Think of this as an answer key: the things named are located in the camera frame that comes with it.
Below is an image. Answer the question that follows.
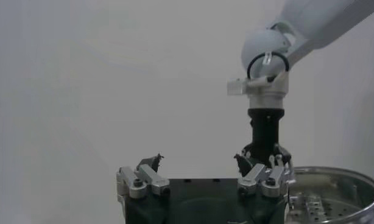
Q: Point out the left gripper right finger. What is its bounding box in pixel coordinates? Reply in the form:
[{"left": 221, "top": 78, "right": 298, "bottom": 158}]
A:
[{"left": 234, "top": 153, "right": 290, "bottom": 198}]

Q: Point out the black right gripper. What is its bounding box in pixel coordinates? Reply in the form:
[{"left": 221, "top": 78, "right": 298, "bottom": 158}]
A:
[{"left": 241, "top": 108, "right": 297, "bottom": 186}]

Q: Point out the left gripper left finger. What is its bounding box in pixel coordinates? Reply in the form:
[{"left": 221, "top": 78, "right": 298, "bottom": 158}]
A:
[{"left": 116, "top": 153, "right": 171, "bottom": 203}]

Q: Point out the perforated steel steamer basket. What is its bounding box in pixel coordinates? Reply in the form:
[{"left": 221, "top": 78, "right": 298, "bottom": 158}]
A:
[{"left": 286, "top": 166, "right": 374, "bottom": 224}]

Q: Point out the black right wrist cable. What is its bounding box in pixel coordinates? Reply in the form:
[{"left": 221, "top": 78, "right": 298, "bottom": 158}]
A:
[{"left": 246, "top": 51, "right": 291, "bottom": 80}]

